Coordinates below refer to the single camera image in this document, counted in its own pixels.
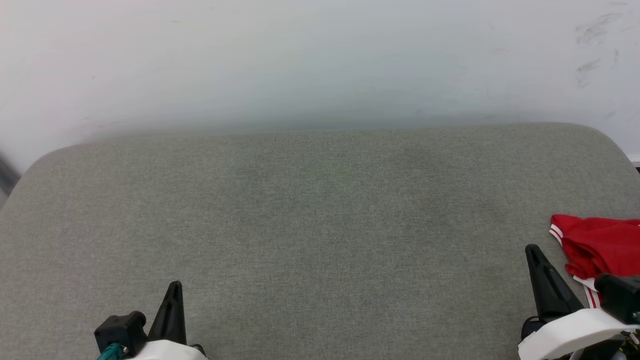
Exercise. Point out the grey fabric sofa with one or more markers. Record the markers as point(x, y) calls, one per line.
point(320, 240)

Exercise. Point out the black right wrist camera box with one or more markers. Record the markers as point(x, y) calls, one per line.
point(620, 297)

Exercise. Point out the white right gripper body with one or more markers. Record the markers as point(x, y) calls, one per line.
point(570, 330)

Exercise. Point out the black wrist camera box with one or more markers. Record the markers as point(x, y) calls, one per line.
point(120, 330)
point(620, 297)

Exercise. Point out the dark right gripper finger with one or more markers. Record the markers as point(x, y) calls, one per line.
point(550, 285)

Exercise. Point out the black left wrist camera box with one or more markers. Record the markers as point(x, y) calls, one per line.
point(120, 330)

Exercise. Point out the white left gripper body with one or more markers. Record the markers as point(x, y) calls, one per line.
point(167, 351)

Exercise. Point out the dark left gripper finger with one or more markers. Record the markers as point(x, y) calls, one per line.
point(171, 315)

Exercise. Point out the red garment with white trim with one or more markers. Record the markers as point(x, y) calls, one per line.
point(600, 245)

